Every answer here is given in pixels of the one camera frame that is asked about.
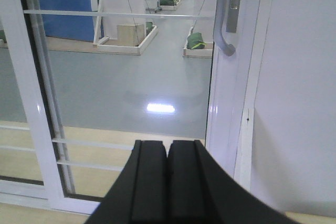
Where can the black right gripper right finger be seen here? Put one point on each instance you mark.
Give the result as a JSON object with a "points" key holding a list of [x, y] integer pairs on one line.
{"points": [[200, 191]]}

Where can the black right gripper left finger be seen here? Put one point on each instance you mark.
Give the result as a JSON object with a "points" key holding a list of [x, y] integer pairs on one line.
{"points": [[139, 193]]}

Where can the white door handle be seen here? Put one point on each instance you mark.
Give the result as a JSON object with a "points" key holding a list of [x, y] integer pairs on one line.
{"points": [[221, 8]]}

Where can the white framed sliding glass door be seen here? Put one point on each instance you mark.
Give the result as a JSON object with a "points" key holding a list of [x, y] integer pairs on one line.
{"points": [[98, 103]]}

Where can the green bag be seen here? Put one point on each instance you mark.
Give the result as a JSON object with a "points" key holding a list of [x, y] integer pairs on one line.
{"points": [[195, 41]]}

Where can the white wooden base frame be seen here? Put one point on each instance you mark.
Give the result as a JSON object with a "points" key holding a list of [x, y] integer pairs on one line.
{"points": [[112, 13]]}

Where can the silver door lock plate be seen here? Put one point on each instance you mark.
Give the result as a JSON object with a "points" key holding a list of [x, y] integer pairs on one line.
{"points": [[232, 16]]}

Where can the blue wall panel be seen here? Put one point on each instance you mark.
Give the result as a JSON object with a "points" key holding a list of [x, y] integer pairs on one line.
{"points": [[69, 26]]}

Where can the white door jamb frame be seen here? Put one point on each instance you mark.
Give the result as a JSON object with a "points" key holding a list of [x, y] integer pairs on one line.
{"points": [[244, 158]]}

